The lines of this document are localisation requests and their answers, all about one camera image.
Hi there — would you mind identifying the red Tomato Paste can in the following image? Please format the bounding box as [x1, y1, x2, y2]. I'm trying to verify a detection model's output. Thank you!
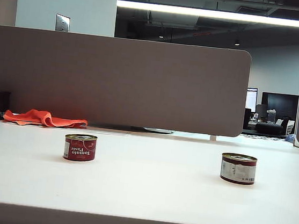
[62, 132, 99, 164]

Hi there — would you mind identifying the black sofa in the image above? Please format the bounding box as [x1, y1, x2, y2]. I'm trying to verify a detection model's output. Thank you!
[254, 121, 284, 136]

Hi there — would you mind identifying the tomato can with white label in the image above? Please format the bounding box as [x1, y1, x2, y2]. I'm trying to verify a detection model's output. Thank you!
[218, 151, 259, 187]

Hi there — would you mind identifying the long ceiling light strip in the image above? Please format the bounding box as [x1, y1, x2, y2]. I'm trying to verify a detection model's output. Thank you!
[116, 0, 299, 28]

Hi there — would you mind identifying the metal wall switch plate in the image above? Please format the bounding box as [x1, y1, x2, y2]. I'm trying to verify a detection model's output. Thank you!
[54, 13, 71, 32]

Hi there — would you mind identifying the orange cloth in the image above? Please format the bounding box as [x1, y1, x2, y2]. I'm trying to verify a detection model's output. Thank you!
[2, 105, 89, 133]

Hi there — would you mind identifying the large black screen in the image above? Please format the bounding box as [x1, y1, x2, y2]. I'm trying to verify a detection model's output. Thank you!
[259, 91, 299, 126]

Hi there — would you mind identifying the lit computer monitor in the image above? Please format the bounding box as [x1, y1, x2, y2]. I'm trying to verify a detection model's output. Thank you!
[245, 86, 259, 113]

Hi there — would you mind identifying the white chair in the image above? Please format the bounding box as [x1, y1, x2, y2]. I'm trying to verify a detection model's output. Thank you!
[284, 119, 295, 136]

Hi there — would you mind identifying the large grey desk partition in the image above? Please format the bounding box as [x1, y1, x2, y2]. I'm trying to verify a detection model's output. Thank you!
[0, 22, 253, 141]

